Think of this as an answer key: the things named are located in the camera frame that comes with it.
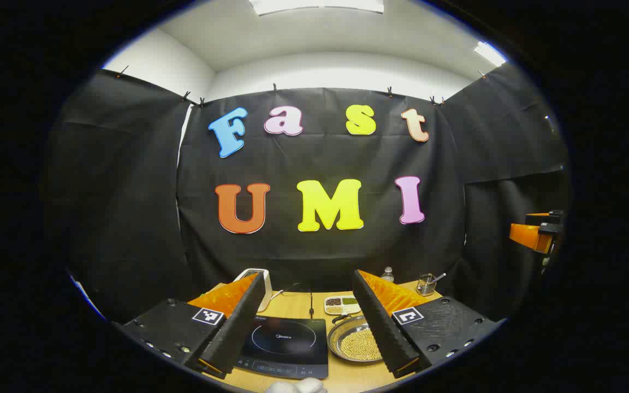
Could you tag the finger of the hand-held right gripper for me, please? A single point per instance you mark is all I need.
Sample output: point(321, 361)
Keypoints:
point(530, 236)
point(546, 216)

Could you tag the white divided bean dish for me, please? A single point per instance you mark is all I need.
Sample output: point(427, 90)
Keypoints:
point(342, 307)

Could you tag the small metal spoon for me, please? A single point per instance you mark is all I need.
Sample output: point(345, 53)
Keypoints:
point(439, 278)

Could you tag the ceiling light panel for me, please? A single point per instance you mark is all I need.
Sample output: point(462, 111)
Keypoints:
point(320, 4)
point(489, 53)

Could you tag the black induction cooktop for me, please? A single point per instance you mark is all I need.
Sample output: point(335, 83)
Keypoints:
point(287, 341)

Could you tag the green tea bottle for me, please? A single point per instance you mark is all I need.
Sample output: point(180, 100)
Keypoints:
point(387, 276)

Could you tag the stainless steel pot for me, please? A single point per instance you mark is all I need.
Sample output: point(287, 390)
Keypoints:
point(335, 339)

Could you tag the pile of soybeans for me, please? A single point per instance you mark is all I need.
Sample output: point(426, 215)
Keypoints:
point(361, 345)

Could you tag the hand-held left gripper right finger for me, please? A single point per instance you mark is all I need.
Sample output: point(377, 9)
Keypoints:
point(383, 327)

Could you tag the white toaster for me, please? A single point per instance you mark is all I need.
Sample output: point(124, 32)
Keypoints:
point(267, 297)

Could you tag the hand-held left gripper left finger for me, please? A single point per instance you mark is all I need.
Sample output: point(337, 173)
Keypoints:
point(238, 327)

